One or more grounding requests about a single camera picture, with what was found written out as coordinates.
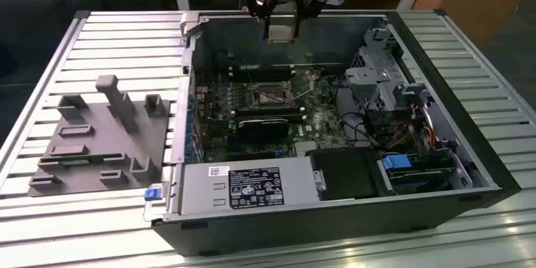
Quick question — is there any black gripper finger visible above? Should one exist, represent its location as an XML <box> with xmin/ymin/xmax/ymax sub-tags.
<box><xmin>294</xmin><ymin>0</ymin><xmax>322</xmax><ymax>39</ymax></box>
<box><xmin>240</xmin><ymin>0</ymin><xmax>274</xmax><ymax>42</ymax></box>

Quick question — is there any silver CPU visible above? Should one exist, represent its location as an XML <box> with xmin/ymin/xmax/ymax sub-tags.
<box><xmin>267</xmin><ymin>24</ymin><xmax>296</xmax><ymax>45</ymax></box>

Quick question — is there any metal locking lever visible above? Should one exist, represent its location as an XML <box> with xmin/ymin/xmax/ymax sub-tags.
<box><xmin>292</xmin><ymin>88</ymin><xmax>316</xmax><ymax>101</ymax></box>

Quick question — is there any CPU socket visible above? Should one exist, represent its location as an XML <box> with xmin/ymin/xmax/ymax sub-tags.
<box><xmin>250</xmin><ymin>80</ymin><xmax>298</xmax><ymax>109</ymax></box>

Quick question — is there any black expansion slot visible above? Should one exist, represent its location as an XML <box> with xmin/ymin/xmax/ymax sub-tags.
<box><xmin>226</xmin><ymin>152</ymin><xmax>280</xmax><ymax>162</ymax></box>

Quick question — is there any black drive bay cover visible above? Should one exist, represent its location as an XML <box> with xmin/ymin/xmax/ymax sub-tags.
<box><xmin>308</xmin><ymin>147</ymin><xmax>398</xmax><ymax>201</ymax></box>

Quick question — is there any metal drive cage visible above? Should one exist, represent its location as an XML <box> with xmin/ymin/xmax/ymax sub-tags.
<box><xmin>343</xmin><ymin>28</ymin><xmax>432</xmax><ymax>112</ymax></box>

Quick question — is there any green motherboard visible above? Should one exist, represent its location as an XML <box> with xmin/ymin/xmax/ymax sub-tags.
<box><xmin>191</xmin><ymin>60</ymin><xmax>352</xmax><ymax>164</ymax></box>

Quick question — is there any black graphics card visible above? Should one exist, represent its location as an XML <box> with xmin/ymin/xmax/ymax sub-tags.
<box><xmin>236</xmin><ymin>117</ymin><xmax>290</xmax><ymax>140</ymax></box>

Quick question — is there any silver chipset heat sink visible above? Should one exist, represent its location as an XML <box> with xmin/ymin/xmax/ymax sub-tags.
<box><xmin>295</xmin><ymin>141</ymin><xmax>319</xmax><ymax>156</ymax></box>

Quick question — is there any blue disk carrier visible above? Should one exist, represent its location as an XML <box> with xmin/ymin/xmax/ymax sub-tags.
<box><xmin>383</xmin><ymin>154</ymin><xmax>414</xmax><ymax>173</ymax></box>

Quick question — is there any silver power supply unit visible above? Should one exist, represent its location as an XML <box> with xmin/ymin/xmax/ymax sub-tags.
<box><xmin>178</xmin><ymin>163</ymin><xmax>323</xmax><ymax>215</ymax></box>

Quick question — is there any grey parts rack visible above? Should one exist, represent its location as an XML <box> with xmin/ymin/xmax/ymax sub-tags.
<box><xmin>26</xmin><ymin>74</ymin><xmax>179</xmax><ymax>198</ymax></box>

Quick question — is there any silver disk bay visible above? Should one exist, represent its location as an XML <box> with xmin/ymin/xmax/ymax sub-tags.
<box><xmin>375</xmin><ymin>147</ymin><xmax>476</xmax><ymax>196</ymax></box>

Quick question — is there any black PC case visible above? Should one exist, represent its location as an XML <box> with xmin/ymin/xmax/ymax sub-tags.
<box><xmin>142</xmin><ymin>9</ymin><xmax>523</xmax><ymax>258</ymax></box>

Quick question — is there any orange red flat wire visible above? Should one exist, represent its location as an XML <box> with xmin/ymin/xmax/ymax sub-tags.
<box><xmin>420</xmin><ymin>125</ymin><xmax>436</xmax><ymax>156</ymax></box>

